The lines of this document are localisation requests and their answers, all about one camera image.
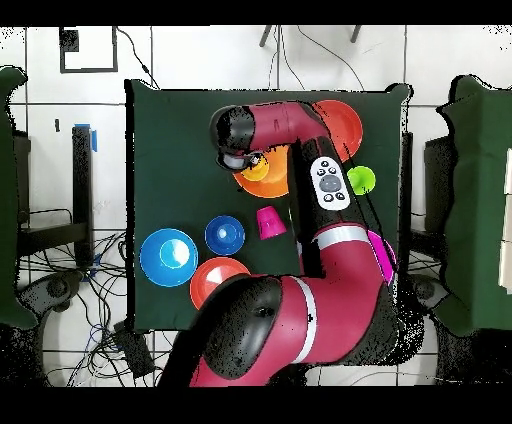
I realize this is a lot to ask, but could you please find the small dark blue bowl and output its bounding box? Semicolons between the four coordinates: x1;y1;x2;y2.
204;214;246;257

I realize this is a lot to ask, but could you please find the black power brick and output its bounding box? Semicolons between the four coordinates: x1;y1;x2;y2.
111;319;157;379

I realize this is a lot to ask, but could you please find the white box stack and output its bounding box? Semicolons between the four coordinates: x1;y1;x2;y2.
497;147;512;296

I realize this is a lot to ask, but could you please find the red-orange bowl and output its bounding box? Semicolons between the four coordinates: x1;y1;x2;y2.
311;99;364;163
189;256;252;311

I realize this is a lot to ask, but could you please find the yellow cup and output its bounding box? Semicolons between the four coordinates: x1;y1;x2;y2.
239;153;271;182

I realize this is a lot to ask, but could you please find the raspberry red cup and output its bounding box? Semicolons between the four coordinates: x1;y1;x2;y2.
255;205;288;241

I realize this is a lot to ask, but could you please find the black pedestal foot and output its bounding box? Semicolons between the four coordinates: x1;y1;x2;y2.
17;270;85;317
411;273;449;315

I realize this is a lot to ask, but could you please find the black square floor frame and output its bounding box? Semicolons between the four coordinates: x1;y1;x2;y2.
58;25;120;74

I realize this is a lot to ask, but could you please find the blue tape strip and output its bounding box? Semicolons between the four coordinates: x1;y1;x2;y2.
73;122;98;153

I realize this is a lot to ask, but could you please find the green clothed side table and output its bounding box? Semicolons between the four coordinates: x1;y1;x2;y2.
435;74;512;338
0;65;39;330

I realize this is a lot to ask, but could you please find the large orange bowl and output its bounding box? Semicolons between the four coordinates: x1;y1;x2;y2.
231;143;292;200

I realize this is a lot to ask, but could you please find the black metal stand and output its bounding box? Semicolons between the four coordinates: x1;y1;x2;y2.
15;125;95;268

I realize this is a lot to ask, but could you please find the light blue bowl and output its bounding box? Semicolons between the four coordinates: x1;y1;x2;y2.
138;227;200;288

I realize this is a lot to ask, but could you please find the dark green table cloth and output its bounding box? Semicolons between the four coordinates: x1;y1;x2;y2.
123;78;413;335

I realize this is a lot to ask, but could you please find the light green cup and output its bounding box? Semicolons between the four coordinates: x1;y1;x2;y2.
346;165;377;196

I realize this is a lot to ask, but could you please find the large pink bowl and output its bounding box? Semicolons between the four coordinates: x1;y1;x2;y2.
366;229;398;288

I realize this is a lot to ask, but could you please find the black floor cable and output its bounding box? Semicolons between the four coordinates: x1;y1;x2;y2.
115;25;161;90
295;25;366;92

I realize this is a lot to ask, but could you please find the tangle of floor cables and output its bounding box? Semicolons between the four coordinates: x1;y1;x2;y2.
17;231;177;388

